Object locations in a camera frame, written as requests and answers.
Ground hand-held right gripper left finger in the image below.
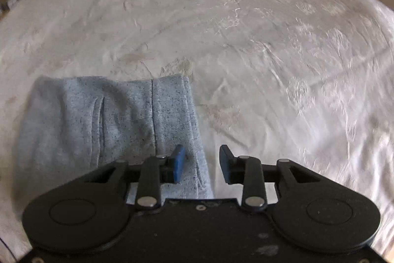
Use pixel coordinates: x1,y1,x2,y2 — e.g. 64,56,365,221
83,144,187,211

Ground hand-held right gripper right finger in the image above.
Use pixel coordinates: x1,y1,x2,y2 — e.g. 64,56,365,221
219,144,321,211

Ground light grey-blue pants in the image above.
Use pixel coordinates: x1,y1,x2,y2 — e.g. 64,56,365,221
14,74,215,200

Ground white floral bedspread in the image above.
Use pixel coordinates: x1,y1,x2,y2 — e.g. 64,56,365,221
0,0,394,263

